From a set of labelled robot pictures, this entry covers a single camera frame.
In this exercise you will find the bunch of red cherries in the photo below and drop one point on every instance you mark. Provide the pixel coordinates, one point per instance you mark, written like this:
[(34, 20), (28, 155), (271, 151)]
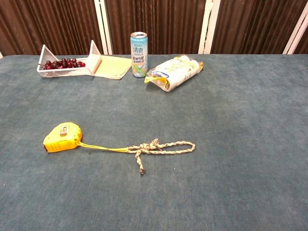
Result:
[(64, 64)]

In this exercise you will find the plastic snack bag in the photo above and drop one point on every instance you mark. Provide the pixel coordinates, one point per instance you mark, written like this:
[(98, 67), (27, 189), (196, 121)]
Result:
[(174, 72)]

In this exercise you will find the brown folding screen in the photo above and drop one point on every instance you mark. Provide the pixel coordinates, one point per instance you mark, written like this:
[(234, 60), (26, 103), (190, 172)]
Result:
[(156, 24)]

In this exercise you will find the yellow tape measure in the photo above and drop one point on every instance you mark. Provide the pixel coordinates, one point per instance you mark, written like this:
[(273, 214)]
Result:
[(62, 140)]

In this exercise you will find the yellow paper notepad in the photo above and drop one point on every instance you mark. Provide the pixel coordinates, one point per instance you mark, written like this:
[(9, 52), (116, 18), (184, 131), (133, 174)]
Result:
[(113, 67)]

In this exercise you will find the light blue drink can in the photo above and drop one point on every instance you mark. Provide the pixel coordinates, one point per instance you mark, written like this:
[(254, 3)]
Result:
[(139, 56)]

